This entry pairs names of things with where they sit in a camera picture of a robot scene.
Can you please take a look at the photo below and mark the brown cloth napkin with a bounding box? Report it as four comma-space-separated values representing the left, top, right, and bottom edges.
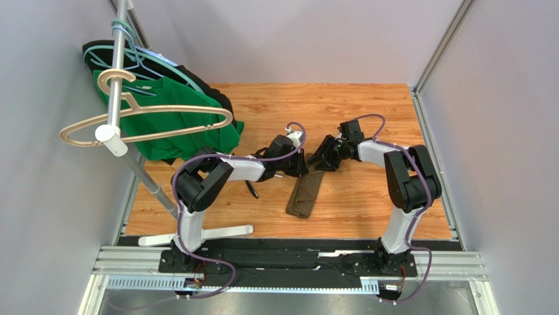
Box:
285, 154, 325, 219

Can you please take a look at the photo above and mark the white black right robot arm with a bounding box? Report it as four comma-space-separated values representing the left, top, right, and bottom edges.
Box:
310, 120, 442, 274

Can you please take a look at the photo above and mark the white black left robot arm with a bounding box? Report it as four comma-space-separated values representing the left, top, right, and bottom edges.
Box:
171, 131, 306, 256

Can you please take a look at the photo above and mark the white rack base foot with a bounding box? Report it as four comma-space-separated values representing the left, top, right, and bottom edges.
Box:
138, 224, 254, 247

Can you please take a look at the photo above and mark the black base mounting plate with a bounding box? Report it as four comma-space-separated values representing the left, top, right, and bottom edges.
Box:
158, 248, 417, 277

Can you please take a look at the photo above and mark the green t-shirt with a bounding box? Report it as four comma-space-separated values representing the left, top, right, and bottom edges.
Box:
119, 77, 245, 161

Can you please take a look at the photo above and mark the teal plastic hanger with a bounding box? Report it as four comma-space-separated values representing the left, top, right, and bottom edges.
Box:
83, 18, 206, 93

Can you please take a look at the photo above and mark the silver clothes rack pole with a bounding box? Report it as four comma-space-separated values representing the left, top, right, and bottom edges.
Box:
101, 1, 178, 217

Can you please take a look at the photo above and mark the black garment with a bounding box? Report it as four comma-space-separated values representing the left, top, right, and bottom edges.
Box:
82, 40, 234, 112

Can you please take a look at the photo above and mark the light blue wire hanger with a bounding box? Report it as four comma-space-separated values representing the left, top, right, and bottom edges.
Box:
91, 24, 176, 95

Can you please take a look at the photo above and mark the aluminium frame rail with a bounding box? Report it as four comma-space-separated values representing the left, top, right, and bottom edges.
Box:
79, 237, 499, 314

